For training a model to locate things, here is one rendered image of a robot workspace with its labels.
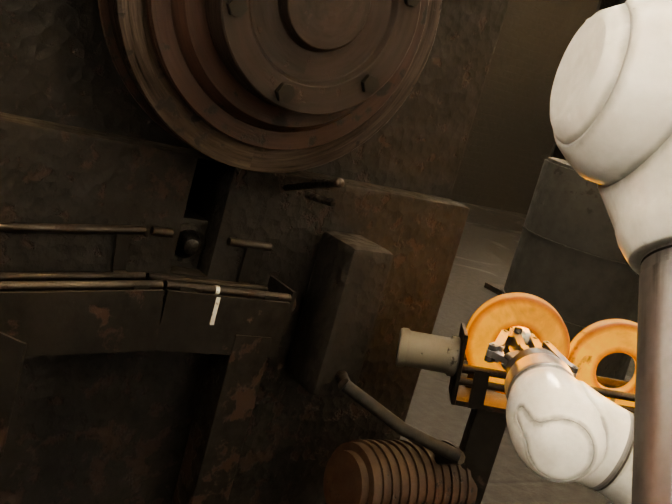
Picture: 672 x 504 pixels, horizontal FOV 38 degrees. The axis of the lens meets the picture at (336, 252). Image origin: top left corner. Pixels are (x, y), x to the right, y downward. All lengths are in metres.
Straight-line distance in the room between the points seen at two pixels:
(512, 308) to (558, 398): 0.36
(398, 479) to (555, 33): 8.69
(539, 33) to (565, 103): 9.17
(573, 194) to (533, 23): 5.94
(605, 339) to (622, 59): 0.92
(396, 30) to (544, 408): 0.51
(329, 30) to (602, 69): 0.65
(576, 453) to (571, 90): 0.55
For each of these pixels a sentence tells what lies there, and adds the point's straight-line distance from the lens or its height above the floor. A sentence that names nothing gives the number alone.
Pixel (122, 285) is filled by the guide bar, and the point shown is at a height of 0.70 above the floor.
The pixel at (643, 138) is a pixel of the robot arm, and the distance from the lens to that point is 0.62.
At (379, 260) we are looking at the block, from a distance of 1.46.
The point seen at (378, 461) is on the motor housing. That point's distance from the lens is 1.44.
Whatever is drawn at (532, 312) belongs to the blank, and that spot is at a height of 0.77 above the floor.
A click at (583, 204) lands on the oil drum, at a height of 0.76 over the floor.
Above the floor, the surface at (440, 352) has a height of 0.68.
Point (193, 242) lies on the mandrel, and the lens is 1.44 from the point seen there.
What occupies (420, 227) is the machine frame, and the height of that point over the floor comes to 0.82.
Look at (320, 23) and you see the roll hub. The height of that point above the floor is 1.09.
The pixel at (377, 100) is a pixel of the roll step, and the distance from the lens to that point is 1.37.
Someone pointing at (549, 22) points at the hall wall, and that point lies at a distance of 9.89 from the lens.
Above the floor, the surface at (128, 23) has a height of 1.03.
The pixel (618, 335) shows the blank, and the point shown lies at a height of 0.78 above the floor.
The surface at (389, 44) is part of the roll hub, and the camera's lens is 1.29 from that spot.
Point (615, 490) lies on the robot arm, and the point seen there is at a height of 0.67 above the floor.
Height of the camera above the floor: 1.06
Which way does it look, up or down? 11 degrees down
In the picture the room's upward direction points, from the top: 16 degrees clockwise
